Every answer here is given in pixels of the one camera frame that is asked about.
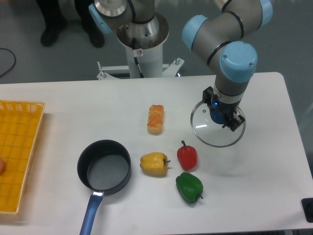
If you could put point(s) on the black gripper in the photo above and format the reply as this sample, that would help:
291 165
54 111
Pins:
232 120

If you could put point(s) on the glass lid with blue knob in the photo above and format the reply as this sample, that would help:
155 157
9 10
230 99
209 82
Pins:
211 133

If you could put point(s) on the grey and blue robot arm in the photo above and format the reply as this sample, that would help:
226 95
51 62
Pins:
218 42

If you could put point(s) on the red bell pepper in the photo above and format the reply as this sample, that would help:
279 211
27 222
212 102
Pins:
187 156

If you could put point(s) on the orange bread loaf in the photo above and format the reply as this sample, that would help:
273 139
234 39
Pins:
155 119

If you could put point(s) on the green bell pepper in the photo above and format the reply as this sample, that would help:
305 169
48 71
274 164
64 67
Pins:
190 187

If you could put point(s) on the yellow bell pepper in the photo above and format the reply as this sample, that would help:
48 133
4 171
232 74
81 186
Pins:
155 163

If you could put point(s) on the black device at table edge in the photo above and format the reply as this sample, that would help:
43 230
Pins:
307 204

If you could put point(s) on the person's right black shoe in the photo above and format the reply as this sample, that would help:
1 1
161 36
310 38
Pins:
95 35

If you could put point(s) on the person's black shoe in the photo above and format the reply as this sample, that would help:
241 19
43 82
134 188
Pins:
51 33
95 35

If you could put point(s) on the person's left black shoe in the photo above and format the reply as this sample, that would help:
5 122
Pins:
51 33

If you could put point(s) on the yellow wicker basket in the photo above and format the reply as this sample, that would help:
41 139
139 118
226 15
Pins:
19 125

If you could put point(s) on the orange object in basket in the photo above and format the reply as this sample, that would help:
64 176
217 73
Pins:
2 165

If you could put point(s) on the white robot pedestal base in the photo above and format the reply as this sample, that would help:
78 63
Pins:
143 56

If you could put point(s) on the dark saucepan with blue handle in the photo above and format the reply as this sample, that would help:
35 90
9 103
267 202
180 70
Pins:
105 168

